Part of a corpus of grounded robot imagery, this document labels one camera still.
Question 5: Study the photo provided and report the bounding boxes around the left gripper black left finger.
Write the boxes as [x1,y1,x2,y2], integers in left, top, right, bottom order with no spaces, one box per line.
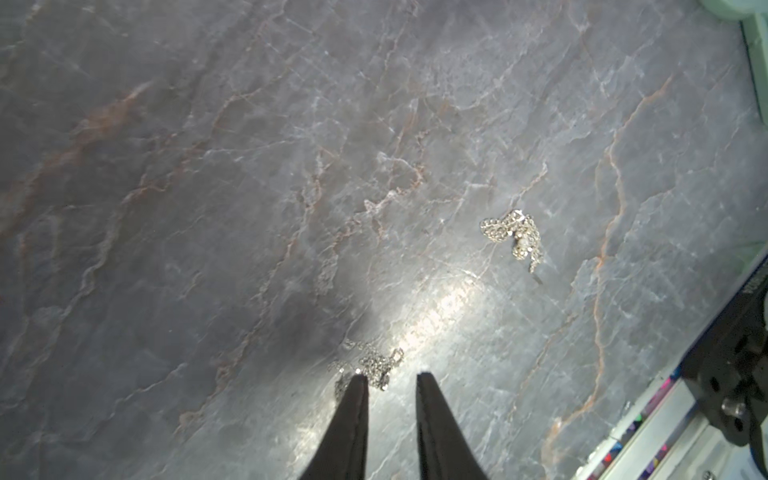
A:
[300,374,369,479]

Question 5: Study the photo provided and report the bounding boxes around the small silver jewelry piece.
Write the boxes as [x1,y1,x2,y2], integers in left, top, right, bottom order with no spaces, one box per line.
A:
[480,209,543,285]

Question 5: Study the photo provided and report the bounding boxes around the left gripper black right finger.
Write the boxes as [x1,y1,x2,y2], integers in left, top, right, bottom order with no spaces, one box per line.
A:
[416,372,487,479]

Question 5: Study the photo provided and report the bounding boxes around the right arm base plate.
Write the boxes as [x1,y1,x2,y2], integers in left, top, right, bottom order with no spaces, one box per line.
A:
[681,273,767,477]

